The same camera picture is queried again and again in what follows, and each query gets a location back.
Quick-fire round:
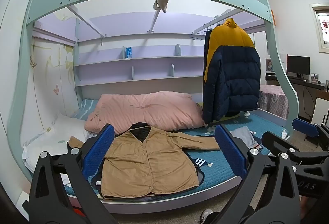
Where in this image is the white pillow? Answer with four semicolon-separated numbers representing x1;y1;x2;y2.
22;113;91;173

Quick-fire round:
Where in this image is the white panel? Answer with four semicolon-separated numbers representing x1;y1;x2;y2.
309;97;329;125

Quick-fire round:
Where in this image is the grey folded cloth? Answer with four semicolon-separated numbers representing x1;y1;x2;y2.
229;127;261;149

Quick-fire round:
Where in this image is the window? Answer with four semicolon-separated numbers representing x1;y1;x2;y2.
309;2;329;54

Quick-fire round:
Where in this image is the person's shoe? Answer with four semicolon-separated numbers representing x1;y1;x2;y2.
200;208;214;224

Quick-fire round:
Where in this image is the purple wall shelf unit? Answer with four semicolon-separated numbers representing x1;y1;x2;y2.
74;44;206;86

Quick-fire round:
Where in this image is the butterfly-print wardrobe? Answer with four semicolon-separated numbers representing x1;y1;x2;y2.
30;36;78;125

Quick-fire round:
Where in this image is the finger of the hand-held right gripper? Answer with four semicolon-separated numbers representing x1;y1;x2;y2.
292;118;329;143
262;131;329;166

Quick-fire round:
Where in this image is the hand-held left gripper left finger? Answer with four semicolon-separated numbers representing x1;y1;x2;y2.
22;124;116;224

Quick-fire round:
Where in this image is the black computer monitor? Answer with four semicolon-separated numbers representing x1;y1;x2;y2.
286;55;311;79

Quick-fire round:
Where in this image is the dark desk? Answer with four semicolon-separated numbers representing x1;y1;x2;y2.
266;72;329;122

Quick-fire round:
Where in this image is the yellow and navy puffer jacket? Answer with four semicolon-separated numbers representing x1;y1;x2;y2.
202;18;262;123

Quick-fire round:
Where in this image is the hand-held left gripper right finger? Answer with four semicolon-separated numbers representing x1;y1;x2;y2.
214;124;302;224

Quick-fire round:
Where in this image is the pink quilt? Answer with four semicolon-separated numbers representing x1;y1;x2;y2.
84;91;205;135

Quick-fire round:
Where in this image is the tan quilted jacket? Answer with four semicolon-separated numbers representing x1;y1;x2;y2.
67;122;221;199

